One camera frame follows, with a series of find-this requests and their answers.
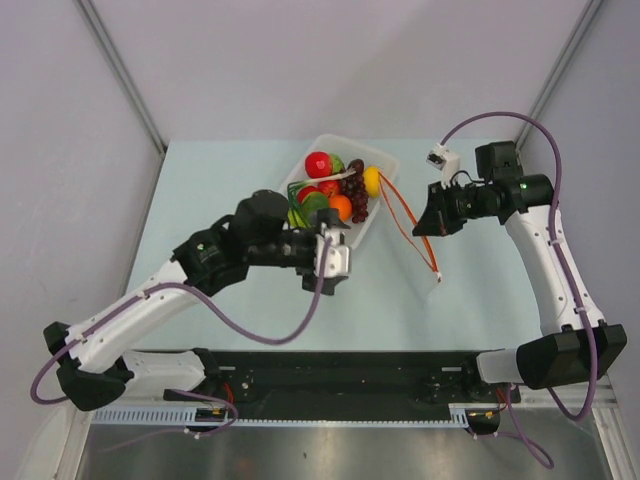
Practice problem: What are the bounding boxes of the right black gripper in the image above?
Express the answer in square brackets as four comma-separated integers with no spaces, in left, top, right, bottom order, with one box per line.
[413,178,496,237]

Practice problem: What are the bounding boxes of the clear zip bag orange zipper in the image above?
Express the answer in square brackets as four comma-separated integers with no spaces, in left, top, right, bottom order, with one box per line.
[378,173,442,301]

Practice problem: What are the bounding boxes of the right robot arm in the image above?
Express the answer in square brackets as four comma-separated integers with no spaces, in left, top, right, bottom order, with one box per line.
[413,141,627,401]

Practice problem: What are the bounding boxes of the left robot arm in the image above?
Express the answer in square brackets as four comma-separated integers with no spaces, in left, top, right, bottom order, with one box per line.
[30,190,351,411]

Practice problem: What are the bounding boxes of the orange fruit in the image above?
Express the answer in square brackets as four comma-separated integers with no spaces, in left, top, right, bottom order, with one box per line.
[329,195,353,222]

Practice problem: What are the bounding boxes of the red green apple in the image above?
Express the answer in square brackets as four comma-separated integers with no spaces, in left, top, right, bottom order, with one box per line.
[296,186,329,213]

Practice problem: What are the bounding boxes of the small red apple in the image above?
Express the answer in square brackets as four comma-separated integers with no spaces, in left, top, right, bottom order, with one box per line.
[317,180,341,198]

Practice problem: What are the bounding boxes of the yellow green pear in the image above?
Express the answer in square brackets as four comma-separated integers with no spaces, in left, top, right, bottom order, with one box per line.
[288,210,305,228]

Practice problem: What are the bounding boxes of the dark purple grape bunch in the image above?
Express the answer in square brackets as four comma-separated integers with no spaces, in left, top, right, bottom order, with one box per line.
[339,173,369,224]

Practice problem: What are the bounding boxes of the large red apple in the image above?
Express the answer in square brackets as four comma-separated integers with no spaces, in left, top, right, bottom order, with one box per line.
[304,151,333,179]

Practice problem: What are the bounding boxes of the green custard apple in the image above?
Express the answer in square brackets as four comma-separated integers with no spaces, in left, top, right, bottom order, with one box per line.
[329,153,345,175]

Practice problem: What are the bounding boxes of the dark plum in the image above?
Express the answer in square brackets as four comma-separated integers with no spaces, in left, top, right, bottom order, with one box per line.
[348,159,364,174]

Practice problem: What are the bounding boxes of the yellow lemon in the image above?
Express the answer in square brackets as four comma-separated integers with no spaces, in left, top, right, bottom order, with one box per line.
[362,166,381,198]

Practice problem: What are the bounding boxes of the white plastic basket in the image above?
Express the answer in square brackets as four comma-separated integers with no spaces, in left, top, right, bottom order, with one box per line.
[279,133,400,249]

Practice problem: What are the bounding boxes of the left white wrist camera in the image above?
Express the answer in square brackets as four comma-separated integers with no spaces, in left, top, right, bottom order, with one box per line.
[314,223,351,279]

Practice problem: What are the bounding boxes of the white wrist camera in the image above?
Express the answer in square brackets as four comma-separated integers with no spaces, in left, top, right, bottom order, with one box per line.
[426,143,461,189]
[314,223,351,279]

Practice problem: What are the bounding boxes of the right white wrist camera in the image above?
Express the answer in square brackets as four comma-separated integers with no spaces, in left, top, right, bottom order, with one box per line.
[426,143,461,189]

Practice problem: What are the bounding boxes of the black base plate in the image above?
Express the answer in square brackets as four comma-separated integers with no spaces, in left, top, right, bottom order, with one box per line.
[201,351,506,423]

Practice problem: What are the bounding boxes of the right white cable duct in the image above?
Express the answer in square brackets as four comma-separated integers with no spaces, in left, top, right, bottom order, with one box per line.
[448,402,507,432]

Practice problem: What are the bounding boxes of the white cable duct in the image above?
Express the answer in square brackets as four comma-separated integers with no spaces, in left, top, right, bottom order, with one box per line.
[448,402,507,432]
[92,405,236,427]

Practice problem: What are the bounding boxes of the right aluminium frame post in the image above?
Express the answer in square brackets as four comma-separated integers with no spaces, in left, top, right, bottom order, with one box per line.
[527,0,608,122]

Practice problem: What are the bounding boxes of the aluminium frame post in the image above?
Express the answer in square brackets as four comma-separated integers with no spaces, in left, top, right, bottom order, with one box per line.
[73,0,168,159]
[527,0,608,122]

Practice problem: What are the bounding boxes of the left white cable duct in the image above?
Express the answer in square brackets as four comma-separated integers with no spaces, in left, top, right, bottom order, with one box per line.
[92,405,236,427]

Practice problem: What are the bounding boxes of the left aluminium frame post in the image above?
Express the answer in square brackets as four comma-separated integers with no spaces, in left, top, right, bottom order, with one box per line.
[73,0,168,159]

